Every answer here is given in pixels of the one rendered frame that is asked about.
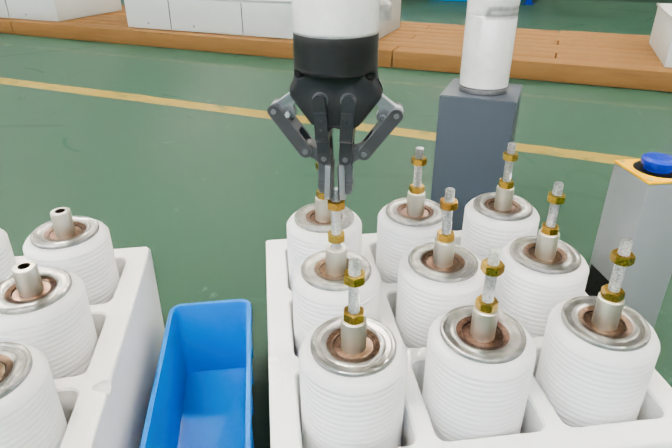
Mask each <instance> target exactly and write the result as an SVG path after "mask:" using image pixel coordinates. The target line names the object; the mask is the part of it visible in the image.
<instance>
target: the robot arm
mask: <svg viewBox="0 0 672 448"><path fill-rule="evenodd" d="M519 5H520V0H467V10H466V20H465V30H464V40H463V50H462V60H461V69H460V79H459V90H461V91H462V92H465V93H468V94H473V95H482V96H495V95H502V94H505V93H506V92H507V89H508V82H509V75H510V69H511V62H512V55H513V48H514V41H515V34H516V27H517V20H518V12H519ZM391 9H392V3H391V1H390V0H292V27H293V56H294V77H293V80H292V82H291V84H290V87H289V92H288V93H287V94H286V95H284V96H283V97H282V98H276V99H275V100H274V101H273V102H272V104H271V105H270V106H269V107H268V109H267V113H268V115H269V116H270V117H271V119H272V120H273V121H274V122H275V124H276V125H277V126H278V127H279V129H280V130H281V131H282V133H283V134H284V135H285V136H286V138H287V139H288V140H289V141H290V143H291V144H292V145H293V147H294V148H295V149H296V150H297V152H298V153H299V154H300V155H301V156H302V157H304V158H307V157H311V158H313V159H315V160H316V161H317V162H318V166H319V167H318V189H319V191H320V193H324V199H330V200H331V199H332V189H333V187H334V172H335V158H334V157H333V135H332V133H333V128H336V129H339V130H340V136H339V142H340V146H339V162H338V165H337V180H338V200H346V196H347V194H351V191H352V189H353V184H354V179H353V163H354V162H355V161H357V160H368V159H369V158H370V157H371V155H372V154H373V153H374V152H375V151H376V150H377V148H378V147H379V146H380V145H381V144H382V143H383V141H384V140H385V139H386V138H387V137H388V136H389V134H390V133H391V132H392V131H393V130H394V129H395V127H396V126H397V125H398V124H399V123H400V122H401V120H402V119H403V110H404V107H403V105H402V104H401V103H399V102H395V103H394V102H393V101H392V100H390V99H389V98H388V97H386V96H385V95H384V94H383V87H382V84H381V82H380V80H379V78H378V49H379V22H380V21H389V20H391ZM295 103H296V104H297V106H298V107H299V108H300V110H301V111H302V112H303V114H304V115H305V116H306V118H307V119H308V120H309V122H310V123H311V124H312V125H314V132H315V140H314V139H313V137H312V136H311V135H310V134H309V132H308V131H307V130H306V128H305V127H304V126H303V124H302V123H301V122H300V121H299V119H298V118H297V117H296V115H295V114H296V113H297V108H296V107H295ZM376 104H377V105H378V108H379V109H378V111H377V115H376V118H377V120H378V122H377V123H376V124H375V126H374V127H373V128H372V129H371V130H370V132H369V133H368V134H367V135H366V136H365V138H364V139H363V140H362V141H361V142H359V143H356V144H354V142H355V132H356V127H358V126H359V125H360V124H361V123H362V122H363V121H364V119H365V118H366V117H367V116H368V114H369V113H370V112H371V111H372V109H373V108H374V107H375V106H376Z"/></svg>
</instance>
